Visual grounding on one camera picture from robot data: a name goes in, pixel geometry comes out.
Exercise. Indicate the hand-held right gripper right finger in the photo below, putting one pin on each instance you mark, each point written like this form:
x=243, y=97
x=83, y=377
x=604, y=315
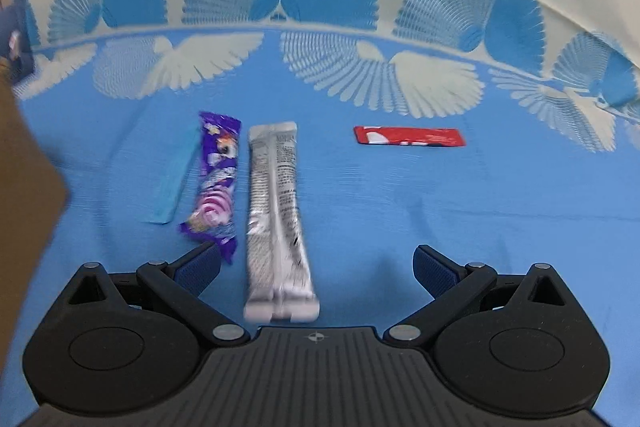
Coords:
x=435, y=272

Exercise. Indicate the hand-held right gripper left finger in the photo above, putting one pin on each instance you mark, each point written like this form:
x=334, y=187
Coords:
x=200, y=268

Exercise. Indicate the long silver snack packet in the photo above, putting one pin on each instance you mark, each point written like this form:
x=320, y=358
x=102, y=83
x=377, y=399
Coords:
x=275, y=207

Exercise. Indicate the brown cardboard box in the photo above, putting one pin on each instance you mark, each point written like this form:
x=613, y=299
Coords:
x=25, y=187

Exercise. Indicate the blue fan-print sheet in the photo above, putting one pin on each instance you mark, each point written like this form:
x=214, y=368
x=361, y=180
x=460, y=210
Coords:
x=400, y=207

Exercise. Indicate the light blue strip packet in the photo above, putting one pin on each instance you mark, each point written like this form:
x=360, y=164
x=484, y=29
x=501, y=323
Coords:
x=172, y=182

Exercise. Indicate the purple snack packet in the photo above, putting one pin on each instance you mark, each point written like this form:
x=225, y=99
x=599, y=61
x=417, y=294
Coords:
x=217, y=167

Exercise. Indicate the long flat red packet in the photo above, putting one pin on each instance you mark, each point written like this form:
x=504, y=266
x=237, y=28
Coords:
x=410, y=137

